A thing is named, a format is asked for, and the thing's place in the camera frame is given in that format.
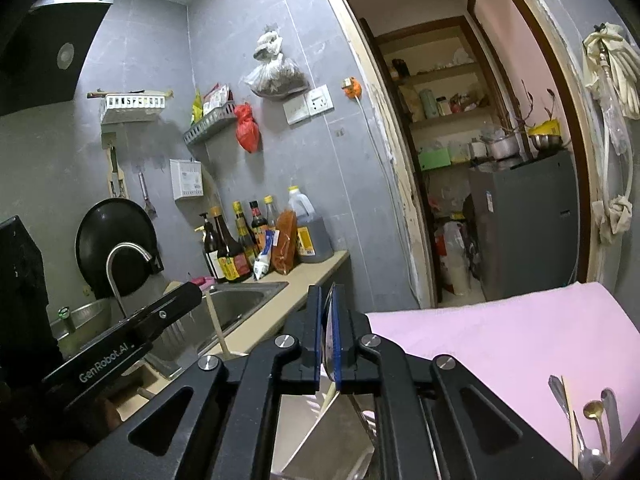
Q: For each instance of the clear bag of dried goods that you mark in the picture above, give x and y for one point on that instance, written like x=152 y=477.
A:
x=277 y=77

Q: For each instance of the black wok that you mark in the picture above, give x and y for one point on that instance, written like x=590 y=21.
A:
x=105 y=230

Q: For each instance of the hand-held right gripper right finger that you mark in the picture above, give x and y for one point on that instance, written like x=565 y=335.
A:
x=345 y=355

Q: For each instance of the steel cooking pot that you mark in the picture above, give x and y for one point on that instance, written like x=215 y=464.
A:
x=502 y=147

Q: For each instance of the grey refrigerator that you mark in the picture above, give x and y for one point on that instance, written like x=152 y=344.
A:
x=525 y=225

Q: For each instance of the dark pump bottle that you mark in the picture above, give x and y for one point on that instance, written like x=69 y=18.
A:
x=210 y=255

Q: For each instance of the cream rubber gloves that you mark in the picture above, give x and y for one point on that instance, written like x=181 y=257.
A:
x=625 y=75

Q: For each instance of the steel sink with faucet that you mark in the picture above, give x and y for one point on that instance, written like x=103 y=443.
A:
x=310 y=275

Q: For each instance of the small glass jar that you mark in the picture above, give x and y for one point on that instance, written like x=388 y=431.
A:
x=442 y=106

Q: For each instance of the pink sponge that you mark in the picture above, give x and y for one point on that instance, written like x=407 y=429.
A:
x=204 y=281

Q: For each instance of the orange seasoning packet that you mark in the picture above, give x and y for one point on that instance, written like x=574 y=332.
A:
x=286 y=245

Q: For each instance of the white and blue packet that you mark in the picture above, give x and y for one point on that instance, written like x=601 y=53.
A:
x=264 y=260

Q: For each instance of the yellow-green packet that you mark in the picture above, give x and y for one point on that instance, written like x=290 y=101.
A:
x=197 y=107

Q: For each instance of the dark red-capped sauce bottle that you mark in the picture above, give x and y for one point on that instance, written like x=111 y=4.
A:
x=257 y=222

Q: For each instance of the wooden chopstick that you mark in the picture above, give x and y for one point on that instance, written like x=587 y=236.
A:
x=218 y=332
x=570 y=415

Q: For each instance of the orange wall plug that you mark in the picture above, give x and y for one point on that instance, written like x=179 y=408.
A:
x=351 y=88

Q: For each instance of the white plastic bag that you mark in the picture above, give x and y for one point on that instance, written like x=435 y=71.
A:
x=462 y=57

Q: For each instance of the hanging metal peeler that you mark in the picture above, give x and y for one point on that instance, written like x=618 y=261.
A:
x=146 y=195

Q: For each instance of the slim yellow-capped bottle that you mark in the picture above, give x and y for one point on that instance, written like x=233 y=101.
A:
x=270 y=212

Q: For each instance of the grey wall shelf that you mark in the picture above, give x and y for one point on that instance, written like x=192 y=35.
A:
x=207 y=127

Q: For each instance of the metal basin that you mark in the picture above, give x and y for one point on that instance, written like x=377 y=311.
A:
x=90 y=325

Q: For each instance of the bare plant branches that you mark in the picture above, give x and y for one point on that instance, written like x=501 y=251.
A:
x=525 y=105

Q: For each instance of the metal bowl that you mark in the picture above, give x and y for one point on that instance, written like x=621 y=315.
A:
x=546 y=144

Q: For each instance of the white door frame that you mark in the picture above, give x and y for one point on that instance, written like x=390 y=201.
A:
x=419 y=260

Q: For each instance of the black range hood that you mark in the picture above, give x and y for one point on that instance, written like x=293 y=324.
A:
x=40 y=60

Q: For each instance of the white wall socket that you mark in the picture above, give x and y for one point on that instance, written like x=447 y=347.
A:
x=320 y=100

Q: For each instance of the red and white packets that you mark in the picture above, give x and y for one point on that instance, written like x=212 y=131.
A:
x=217 y=97

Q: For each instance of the green cup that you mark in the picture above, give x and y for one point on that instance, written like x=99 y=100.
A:
x=426 y=105

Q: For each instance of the white plastic utensil holder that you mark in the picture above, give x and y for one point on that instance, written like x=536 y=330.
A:
x=310 y=435

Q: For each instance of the beige rag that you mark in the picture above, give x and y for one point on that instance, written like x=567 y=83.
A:
x=612 y=220

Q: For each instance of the yellow-capped sauce bottle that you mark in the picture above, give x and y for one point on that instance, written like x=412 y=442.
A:
x=245 y=235

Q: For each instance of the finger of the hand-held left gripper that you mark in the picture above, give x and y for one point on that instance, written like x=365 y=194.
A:
x=170 y=310

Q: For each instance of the clear plastic bottle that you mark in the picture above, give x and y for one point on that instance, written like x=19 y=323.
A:
x=614 y=110

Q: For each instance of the white wall switch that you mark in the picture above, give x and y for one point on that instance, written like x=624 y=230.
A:
x=297 y=111

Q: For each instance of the green box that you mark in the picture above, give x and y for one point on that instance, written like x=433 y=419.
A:
x=434 y=159

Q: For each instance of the red plastic bag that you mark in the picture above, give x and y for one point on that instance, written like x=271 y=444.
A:
x=247 y=130

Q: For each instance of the white wall rack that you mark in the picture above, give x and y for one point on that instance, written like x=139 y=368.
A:
x=132 y=110

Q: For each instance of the steel faucet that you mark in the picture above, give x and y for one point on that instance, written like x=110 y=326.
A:
x=127 y=247

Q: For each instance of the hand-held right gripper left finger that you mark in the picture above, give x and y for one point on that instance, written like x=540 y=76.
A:
x=314 y=350

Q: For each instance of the wooden shelf unit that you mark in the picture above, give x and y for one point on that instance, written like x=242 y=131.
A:
x=420 y=30

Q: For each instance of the white sack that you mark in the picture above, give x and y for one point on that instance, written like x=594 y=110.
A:
x=457 y=265

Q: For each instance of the large soy sauce bottle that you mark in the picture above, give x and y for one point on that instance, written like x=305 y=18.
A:
x=232 y=260

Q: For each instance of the small gold spoon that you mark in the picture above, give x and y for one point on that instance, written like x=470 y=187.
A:
x=593 y=410

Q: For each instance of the green-capped bottle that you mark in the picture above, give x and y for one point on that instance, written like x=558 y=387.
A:
x=66 y=317

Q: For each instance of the pink floral tablecloth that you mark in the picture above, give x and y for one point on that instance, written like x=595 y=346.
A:
x=500 y=340

